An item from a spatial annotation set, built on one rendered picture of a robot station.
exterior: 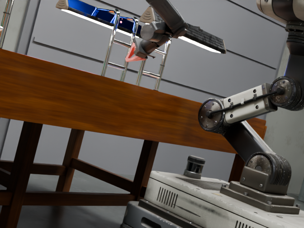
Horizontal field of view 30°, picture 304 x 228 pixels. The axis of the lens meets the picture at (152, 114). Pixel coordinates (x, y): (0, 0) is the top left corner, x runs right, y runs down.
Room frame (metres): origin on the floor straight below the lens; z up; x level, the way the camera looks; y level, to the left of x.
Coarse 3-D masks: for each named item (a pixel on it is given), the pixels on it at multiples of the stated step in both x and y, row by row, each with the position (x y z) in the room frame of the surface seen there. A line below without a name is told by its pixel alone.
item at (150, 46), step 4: (136, 40) 2.06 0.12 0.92; (140, 40) 2.09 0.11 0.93; (144, 40) 2.07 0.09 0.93; (136, 44) 2.05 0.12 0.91; (140, 44) 2.07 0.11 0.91; (144, 44) 2.06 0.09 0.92; (148, 44) 2.05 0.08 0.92; (152, 44) 2.05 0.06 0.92; (156, 44) 2.05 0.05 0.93; (136, 48) 2.05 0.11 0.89; (140, 48) 2.06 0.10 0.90; (144, 48) 2.07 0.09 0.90; (148, 48) 2.06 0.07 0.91; (152, 48) 2.06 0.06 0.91; (156, 48) 2.07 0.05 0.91; (140, 52) 2.05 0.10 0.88; (144, 52) 2.06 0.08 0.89; (148, 52) 2.08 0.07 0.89; (152, 52) 2.12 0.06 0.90; (152, 56) 2.10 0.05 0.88
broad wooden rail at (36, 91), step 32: (0, 64) 1.53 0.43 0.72; (32, 64) 1.61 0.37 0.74; (0, 96) 1.55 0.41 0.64; (32, 96) 1.64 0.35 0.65; (64, 96) 1.73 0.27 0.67; (96, 96) 1.84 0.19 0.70; (128, 96) 1.96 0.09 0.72; (160, 96) 2.10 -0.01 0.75; (96, 128) 1.87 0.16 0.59; (128, 128) 2.00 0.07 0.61; (160, 128) 2.14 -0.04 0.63; (192, 128) 2.30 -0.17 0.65; (256, 128) 2.72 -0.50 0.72
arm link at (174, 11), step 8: (152, 0) 1.69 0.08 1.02; (160, 0) 1.78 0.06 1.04; (168, 0) 1.84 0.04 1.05; (160, 8) 1.82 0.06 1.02; (168, 8) 1.85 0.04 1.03; (176, 8) 2.00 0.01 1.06; (160, 16) 1.90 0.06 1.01; (168, 16) 1.90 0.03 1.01; (176, 16) 1.93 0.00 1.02; (168, 24) 1.95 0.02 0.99; (176, 24) 1.96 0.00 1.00; (184, 24) 1.99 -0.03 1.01
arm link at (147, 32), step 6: (150, 24) 1.97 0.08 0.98; (156, 24) 1.97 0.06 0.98; (162, 24) 2.00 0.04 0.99; (144, 30) 1.98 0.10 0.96; (150, 30) 1.97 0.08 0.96; (156, 30) 1.96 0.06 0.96; (162, 30) 1.98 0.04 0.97; (168, 30) 2.01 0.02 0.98; (180, 30) 2.00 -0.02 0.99; (186, 30) 2.00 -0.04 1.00; (144, 36) 1.98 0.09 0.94; (150, 36) 1.97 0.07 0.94; (156, 36) 1.98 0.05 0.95; (174, 36) 2.01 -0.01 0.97; (180, 36) 2.02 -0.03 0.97
